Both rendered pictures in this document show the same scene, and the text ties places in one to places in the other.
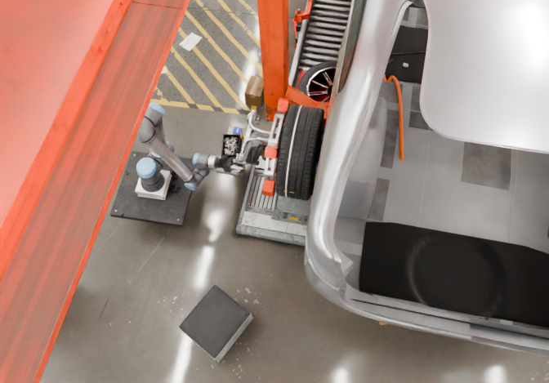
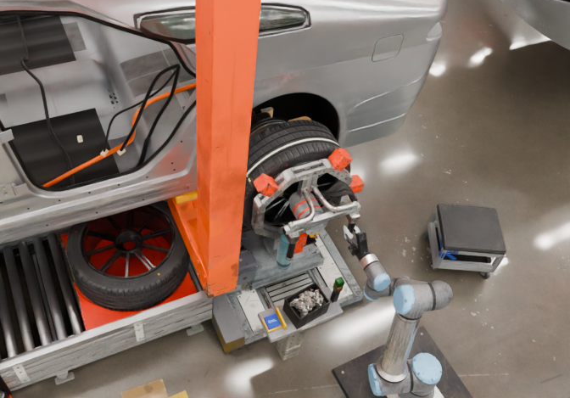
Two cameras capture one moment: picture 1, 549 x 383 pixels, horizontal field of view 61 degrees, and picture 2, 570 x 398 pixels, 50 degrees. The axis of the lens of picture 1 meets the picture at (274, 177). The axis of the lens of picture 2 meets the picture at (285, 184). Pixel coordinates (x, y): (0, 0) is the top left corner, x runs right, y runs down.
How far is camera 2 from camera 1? 3.50 m
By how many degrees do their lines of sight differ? 62
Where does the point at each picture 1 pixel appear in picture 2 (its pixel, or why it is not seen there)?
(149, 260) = (468, 372)
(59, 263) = not seen: outside the picture
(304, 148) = (314, 127)
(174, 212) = (418, 344)
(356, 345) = (368, 150)
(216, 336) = (481, 215)
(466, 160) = not seen: hidden behind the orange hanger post
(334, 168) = not seen: outside the picture
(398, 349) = not seen: hidden behind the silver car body
